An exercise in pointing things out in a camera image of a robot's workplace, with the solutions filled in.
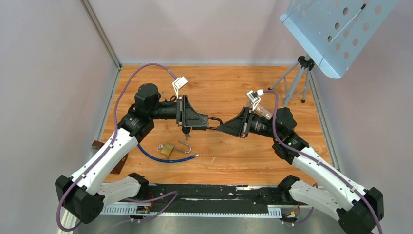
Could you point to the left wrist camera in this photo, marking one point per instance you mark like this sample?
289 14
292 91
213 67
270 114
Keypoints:
178 84

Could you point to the blue music stand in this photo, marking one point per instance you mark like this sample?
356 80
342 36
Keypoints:
334 32

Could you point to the brass padlock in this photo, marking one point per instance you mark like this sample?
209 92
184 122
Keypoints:
167 148

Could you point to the glitter microphone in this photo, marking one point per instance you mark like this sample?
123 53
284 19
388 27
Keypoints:
262 111

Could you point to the small black padlock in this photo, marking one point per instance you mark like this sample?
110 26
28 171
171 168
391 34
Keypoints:
207 126

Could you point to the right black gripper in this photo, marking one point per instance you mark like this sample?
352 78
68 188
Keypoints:
235 126

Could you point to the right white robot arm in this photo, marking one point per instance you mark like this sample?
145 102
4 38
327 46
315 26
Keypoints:
357 210

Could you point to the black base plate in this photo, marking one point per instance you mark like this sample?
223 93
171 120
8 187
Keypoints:
206 198

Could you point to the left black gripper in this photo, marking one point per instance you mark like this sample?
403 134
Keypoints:
189 117

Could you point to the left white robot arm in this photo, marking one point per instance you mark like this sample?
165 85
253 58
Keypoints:
83 194

